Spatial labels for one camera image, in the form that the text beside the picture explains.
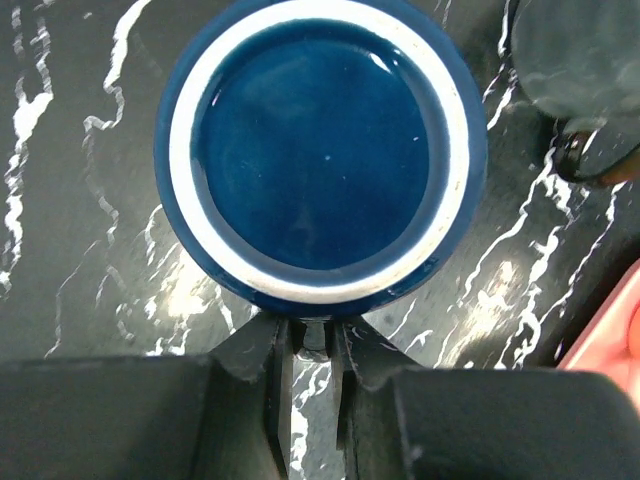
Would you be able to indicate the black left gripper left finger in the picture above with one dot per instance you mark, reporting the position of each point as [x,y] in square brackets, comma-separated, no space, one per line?
[220,415]

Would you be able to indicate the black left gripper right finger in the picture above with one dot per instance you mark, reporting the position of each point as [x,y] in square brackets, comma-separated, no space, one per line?
[400,420]

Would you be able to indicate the dark blue ceramic mug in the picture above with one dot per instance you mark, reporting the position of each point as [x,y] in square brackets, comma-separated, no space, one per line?
[320,158]

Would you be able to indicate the grey ceramic mug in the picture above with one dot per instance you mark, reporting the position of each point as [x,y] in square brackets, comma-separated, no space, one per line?
[578,62]

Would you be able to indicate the pink plastic tray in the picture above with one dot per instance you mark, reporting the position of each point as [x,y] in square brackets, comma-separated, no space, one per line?
[609,345]

